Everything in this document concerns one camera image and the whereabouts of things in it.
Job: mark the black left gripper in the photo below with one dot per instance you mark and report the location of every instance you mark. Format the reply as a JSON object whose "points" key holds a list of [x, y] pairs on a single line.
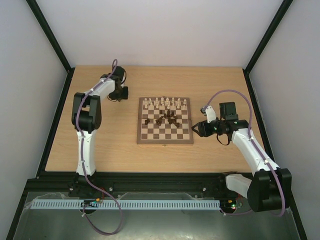
{"points": [[124, 96]]}

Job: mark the black aluminium frame rail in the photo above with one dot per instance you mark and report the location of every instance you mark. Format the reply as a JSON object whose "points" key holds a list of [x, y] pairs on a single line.
{"points": [[201, 185]]}

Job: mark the light blue slotted cable duct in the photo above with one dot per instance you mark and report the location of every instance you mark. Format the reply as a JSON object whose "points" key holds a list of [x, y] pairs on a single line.
{"points": [[76, 204]]}

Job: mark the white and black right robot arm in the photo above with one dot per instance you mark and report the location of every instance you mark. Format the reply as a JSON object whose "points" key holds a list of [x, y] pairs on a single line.
{"points": [[270, 186]]}

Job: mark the wooden chessboard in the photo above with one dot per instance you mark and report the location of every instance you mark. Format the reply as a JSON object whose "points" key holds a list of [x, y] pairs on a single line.
{"points": [[164, 108]]}

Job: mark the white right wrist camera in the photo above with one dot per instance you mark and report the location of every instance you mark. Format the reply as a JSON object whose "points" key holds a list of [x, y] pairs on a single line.
{"points": [[209, 112]]}

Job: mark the dark brown knight chess piece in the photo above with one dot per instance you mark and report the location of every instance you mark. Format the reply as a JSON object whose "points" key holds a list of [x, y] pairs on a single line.
{"points": [[171, 121]]}

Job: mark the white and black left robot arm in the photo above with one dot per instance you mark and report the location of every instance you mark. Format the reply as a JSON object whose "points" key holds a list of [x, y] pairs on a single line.
{"points": [[87, 115]]}

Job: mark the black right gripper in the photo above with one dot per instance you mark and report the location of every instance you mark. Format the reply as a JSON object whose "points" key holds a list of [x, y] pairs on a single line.
{"points": [[202, 128]]}

